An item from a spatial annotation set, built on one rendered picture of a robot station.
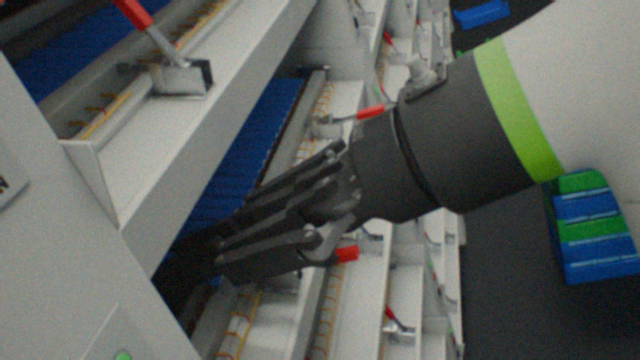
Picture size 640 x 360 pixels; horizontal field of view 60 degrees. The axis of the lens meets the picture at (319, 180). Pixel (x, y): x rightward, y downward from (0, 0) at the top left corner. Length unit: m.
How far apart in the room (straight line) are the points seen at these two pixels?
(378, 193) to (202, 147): 0.12
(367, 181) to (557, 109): 0.12
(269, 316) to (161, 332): 0.19
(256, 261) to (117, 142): 0.12
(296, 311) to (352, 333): 0.23
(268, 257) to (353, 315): 0.37
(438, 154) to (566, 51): 0.09
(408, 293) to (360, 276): 0.25
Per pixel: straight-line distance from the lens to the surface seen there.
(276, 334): 0.47
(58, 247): 0.27
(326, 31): 0.86
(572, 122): 0.32
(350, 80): 0.88
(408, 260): 1.07
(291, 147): 0.66
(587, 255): 1.72
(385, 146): 0.35
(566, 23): 0.33
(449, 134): 0.33
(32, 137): 0.27
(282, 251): 0.37
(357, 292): 0.76
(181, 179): 0.36
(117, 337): 0.29
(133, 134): 0.38
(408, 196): 0.35
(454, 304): 1.51
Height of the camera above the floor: 1.26
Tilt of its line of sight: 29 degrees down
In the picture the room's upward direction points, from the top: 22 degrees counter-clockwise
